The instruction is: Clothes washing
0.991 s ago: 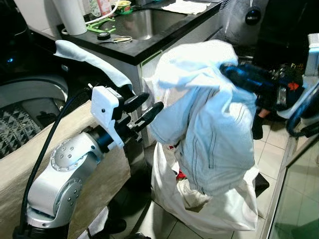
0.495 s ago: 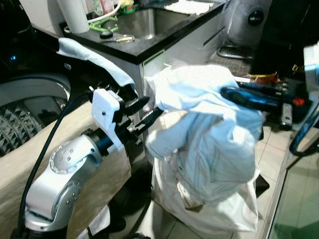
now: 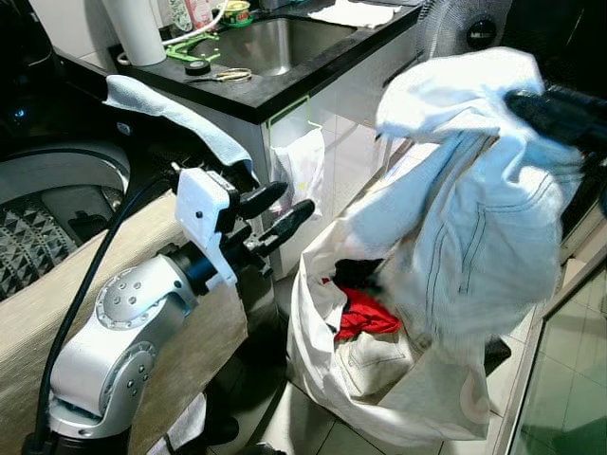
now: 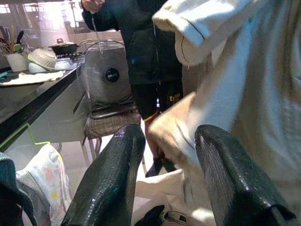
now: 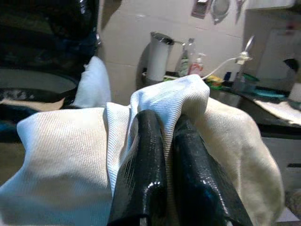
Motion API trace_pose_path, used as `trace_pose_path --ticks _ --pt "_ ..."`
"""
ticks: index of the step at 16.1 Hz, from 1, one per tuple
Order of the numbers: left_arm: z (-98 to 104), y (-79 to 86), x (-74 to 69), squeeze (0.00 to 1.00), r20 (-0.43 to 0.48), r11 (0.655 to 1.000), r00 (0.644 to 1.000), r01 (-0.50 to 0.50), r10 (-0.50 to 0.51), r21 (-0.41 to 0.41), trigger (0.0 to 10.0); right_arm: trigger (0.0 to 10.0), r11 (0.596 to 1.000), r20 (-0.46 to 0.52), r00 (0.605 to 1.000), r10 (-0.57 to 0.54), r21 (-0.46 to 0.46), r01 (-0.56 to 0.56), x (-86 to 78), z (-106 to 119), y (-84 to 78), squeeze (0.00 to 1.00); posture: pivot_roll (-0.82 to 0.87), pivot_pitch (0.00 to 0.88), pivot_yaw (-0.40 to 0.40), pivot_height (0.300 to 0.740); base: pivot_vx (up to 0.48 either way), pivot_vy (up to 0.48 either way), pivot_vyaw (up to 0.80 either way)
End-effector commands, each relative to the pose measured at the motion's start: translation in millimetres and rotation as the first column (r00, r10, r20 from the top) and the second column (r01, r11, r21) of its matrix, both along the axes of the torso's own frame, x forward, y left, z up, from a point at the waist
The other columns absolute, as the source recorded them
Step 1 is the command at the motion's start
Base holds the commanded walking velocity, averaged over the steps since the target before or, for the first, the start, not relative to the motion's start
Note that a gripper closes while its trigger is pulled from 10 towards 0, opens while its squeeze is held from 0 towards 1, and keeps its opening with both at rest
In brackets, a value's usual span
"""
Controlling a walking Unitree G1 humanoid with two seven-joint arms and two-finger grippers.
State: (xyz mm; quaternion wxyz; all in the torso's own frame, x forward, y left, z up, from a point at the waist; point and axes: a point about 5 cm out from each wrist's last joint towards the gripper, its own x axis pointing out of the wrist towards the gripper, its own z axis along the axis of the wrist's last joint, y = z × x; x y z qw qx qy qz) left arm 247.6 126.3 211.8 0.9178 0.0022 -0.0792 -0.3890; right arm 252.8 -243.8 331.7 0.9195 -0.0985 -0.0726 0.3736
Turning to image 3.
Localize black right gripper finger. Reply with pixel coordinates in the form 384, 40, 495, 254
545, 85, 607, 117
505, 89, 587, 145

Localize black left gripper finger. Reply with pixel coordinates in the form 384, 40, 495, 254
235, 180, 288, 219
254, 201, 315, 255

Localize white denim garment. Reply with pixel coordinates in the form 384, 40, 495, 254
341, 47, 584, 356

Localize black top-load washing machine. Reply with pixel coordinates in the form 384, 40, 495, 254
0, 0, 295, 455

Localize white plastic bag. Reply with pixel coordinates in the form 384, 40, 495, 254
270, 128, 325, 214

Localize black garment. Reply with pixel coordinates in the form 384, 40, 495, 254
332, 258, 380, 290

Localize grey electric fan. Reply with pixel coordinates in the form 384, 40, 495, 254
417, 0, 518, 60

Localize beige towel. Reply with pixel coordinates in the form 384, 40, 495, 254
0, 190, 249, 455

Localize red garment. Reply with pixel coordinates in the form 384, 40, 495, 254
327, 284, 402, 340

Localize white cabinet with black countertop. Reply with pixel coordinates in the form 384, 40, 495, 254
57, 0, 447, 276

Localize light blue cloth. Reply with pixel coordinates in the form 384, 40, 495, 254
104, 74, 255, 176

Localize metal scissors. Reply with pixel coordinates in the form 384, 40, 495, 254
185, 66, 253, 83

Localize steel sink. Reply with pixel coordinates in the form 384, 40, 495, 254
204, 14, 357, 77

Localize cream garment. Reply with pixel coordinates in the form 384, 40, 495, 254
337, 332, 418, 399

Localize green plastic hanger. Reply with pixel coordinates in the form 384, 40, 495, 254
163, 31, 224, 64

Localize green round tin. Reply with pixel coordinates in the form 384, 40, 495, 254
220, 0, 252, 27

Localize white fabric laundry bag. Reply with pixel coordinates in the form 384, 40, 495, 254
287, 218, 518, 448

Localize white cloth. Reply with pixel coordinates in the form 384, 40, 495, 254
308, 0, 404, 27

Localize white cylindrical container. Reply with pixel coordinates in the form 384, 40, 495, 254
100, 0, 167, 67

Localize steel washer drum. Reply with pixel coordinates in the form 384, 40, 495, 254
0, 194, 105, 300

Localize green tinted glass door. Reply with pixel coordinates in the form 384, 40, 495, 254
503, 256, 607, 455

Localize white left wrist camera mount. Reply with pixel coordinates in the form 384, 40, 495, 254
175, 168, 238, 290

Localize green wire hook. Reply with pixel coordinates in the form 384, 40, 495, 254
266, 95, 323, 134

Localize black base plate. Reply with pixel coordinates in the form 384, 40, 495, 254
484, 337, 513, 375

